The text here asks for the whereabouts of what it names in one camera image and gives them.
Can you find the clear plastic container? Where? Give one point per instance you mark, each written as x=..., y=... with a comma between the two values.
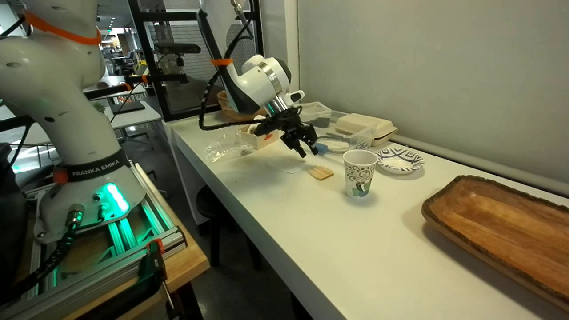
x=351, y=141

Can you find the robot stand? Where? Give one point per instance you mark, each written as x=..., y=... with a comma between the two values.
x=178, y=262

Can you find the white takeout clamshell box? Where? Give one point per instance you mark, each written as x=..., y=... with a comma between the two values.
x=366, y=125

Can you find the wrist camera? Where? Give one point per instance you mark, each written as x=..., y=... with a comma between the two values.
x=272, y=125

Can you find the patterned paper cup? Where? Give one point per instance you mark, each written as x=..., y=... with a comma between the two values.
x=359, y=174

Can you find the small white cardboard box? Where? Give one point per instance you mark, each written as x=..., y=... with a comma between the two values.
x=260, y=138

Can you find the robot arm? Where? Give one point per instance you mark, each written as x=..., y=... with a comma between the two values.
x=58, y=111

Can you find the camera on mount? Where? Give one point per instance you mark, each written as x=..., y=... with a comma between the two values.
x=177, y=48

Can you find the small wooden block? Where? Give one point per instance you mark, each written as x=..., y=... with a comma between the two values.
x=321, y=173

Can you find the clear plastic tub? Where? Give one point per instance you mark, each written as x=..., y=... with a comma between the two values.
x=314, y=110

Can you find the wooden tray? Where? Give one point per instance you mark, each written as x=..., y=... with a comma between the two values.
x=502, y=231

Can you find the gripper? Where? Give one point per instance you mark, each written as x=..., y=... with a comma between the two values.
x=297, y=130

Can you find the blue patterned paper plate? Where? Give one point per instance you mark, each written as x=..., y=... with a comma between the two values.
x=400, y=161

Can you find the clear plastic bag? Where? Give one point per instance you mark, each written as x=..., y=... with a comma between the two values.
x=224, y=150

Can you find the wooden bowl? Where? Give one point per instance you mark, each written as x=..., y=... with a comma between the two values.
x=231, y=112

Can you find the row of white desks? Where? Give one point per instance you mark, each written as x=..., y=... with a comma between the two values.
x=133, y=116

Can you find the black metal frame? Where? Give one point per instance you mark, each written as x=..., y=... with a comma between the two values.
x=153, y=66

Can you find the green and orange clamp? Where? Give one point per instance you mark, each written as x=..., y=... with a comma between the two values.
x=153, y=266

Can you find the clear plastic sheet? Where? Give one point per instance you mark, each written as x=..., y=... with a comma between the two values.
x=286, y=165

